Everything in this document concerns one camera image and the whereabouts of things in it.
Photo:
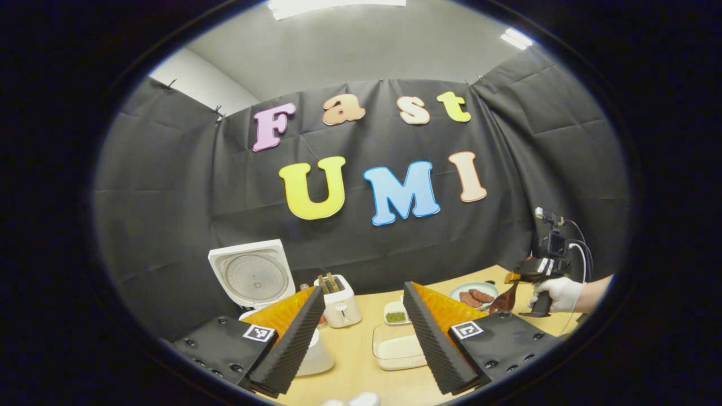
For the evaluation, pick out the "black backdrop cloth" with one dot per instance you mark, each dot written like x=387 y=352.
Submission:
x=169 y=197

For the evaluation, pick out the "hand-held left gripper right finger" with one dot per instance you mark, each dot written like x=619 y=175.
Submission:
x=431 y=349

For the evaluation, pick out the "white divided grain dish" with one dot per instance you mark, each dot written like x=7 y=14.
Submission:
x=396 y=316

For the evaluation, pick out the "brown wooden spoon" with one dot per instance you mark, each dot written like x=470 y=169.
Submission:
x=503 y=301

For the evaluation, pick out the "white rice cooker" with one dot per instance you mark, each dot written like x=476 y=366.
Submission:
x=254 y=276

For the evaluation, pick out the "brown sausage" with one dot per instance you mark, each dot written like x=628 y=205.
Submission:
x=470 y=300
x=482 y=295

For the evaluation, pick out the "clear plastic water bottle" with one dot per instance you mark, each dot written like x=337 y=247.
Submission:
x=322 y=321

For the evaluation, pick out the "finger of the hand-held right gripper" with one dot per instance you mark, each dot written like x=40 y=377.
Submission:
x=524 y=269

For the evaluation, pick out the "clear plastic container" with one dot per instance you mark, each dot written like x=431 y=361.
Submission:
x=395 y=349

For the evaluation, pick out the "brown toast slice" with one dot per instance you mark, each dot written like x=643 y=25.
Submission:
x=323 y=283
x=333 y=282

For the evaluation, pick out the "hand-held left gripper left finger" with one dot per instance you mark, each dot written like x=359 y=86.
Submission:
x=287 y=344

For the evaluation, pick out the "long ceiling light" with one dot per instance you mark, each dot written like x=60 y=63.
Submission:
x=338 y=7

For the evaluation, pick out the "small ceiling light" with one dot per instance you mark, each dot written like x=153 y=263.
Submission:
x=516 y=38

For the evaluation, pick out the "white toaster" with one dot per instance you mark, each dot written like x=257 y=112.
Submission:
x=344 y=310

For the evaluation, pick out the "pale green plate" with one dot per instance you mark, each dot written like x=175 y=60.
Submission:
x=459 y=287

